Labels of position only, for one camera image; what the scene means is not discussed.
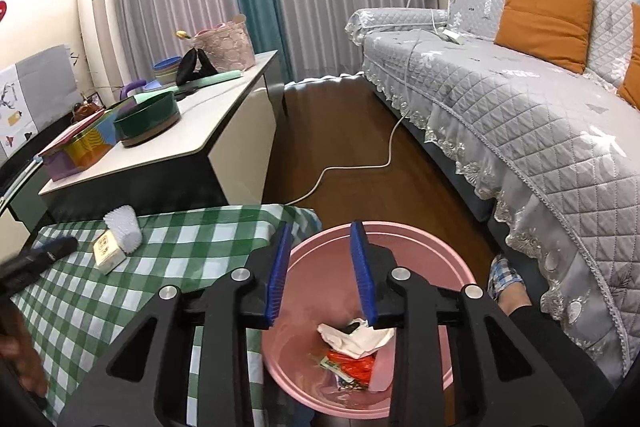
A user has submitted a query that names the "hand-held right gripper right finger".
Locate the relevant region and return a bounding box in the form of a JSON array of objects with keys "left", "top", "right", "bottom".
[{"left": 350, "top": 221, "right": 585, "bottom": 427}]

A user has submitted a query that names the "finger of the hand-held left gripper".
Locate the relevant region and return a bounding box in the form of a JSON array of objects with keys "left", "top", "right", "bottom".
[{"left": 0, "top": 236, "right": 79, "bottom": 298}]

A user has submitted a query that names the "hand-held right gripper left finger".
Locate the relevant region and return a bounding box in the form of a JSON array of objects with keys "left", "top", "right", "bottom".
[{"left": 59, "top": 222, "right": 294, "bottom": 427}]

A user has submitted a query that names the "pink plastic basin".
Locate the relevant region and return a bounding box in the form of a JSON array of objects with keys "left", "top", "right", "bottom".
[{"left": 261, "top": 221, "right": 479, "bottom": 419}]

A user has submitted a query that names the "white paper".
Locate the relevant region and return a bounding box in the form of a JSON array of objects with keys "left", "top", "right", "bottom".
[{"left": 317, "top": 318, "right": 397, "bottom": 359}]

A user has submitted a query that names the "red plastic bag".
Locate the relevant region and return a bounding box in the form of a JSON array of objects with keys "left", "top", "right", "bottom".
[{"left": 325, "top": 348, "right": 377, "bottom": 384}]

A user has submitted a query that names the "green striped wrapper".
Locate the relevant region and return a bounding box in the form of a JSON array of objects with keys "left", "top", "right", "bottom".
[{"left": 320, "top": 354, "right": 352, "bottom": 384}]

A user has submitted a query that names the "person's left hand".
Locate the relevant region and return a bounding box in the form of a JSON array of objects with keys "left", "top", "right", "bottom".
[{"left": 0, "top": 307, "right": 49, "bottom": 401}]

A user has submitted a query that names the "dark television cabinet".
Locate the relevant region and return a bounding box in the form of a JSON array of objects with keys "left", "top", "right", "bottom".
[{"left": 0, "top": 146, "right": 52, "bottom": 235}]

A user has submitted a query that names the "small cream box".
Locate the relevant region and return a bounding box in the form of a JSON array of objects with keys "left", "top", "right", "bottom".
[{"left": 92, "top": 230, "right": 127, "bottom": 277}]

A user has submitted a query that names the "light blue stick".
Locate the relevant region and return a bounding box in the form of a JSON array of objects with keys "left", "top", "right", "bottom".
[{"left": 0, "top": 156, "right": 42, "bottom": 208}]

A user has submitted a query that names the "white foam fruit net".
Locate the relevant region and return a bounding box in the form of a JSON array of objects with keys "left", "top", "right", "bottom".
[{"left": 103, "top": 205, "right": 144, "bottom": 256}]

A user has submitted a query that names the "green checkered tablecloth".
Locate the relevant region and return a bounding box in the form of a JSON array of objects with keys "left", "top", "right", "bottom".
[{"left": 10, "top": 204, "right": 322, "bottom": 427}]

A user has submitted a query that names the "colourful tin box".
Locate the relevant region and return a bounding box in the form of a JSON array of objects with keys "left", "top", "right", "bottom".
[{"left": 38, "top": 103, "right": 132, "bottom": 182}]

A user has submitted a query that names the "plaid slipper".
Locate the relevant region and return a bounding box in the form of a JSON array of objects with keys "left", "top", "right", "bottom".
[{"left": 487, "top": 254, "right": 527, "bottom": 304}]

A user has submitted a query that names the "brown teapot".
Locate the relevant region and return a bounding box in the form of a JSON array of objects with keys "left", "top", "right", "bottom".
[{"left": 72, "top": 101, "right": 106, "bottom": 124}]

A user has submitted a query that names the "cloth-covered television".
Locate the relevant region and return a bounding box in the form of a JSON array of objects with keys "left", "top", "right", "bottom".
[{"left": 0, "top": 44, "right": 82, "bottom": 158}]

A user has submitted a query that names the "white-topped coffee table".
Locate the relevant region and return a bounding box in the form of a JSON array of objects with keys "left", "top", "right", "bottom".
[{"left": 39, "top": 50, "right": 289, "bottom": 228}]

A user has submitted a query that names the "dark green round container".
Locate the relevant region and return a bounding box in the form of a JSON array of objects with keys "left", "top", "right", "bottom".
[{"left": 113, "top": 90, "right": 181, "bottom": 149}]

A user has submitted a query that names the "purple plastic item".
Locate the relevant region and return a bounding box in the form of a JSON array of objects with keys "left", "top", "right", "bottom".
[{"left": 119, "top": 79, "right": 149, "bottom": 101}]

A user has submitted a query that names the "person's leg in black trousers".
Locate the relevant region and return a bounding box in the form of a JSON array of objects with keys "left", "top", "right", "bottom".
[{"left": 497, "top": 285, "right": 619, "bottom": 427}]

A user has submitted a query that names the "mint green tray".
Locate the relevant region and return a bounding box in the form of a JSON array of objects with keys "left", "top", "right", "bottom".
[{"left": 135, "top": 70, "right": 246, "bottom": 106}]

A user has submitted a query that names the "grey quilted sofa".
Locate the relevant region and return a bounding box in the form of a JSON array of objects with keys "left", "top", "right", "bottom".
[{"left": 345, "top": 0, "right": 640, "bottom": 389}]

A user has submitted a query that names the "stack of coloured bowls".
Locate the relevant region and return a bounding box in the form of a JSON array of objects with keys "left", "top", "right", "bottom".
[{"left": 152, "top": 56, "right": 182, "bottom": 86}]

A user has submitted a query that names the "pink lace basket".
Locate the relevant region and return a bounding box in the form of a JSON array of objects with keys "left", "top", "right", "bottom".
[{"left": 192, "top": 14, "right": 257, "bottom": 73}]

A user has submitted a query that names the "white tower air conditioner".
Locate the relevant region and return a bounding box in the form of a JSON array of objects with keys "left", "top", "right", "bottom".
[{"left": 77, "top": 0, "right": 119, "bottom": 94}]

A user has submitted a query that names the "orange cushion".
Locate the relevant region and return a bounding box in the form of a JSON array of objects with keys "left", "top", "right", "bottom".
[
  {"left": 493, "top": 0, "right": 594, "bottom": 74},
  {"left": 617, "top": 2, "right": 640, "bottom": 111}
]

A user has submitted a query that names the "white power cable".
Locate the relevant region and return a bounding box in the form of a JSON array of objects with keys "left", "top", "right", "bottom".
[{"left": 284, "top": 13, "right": 452, "bottom": 208}]

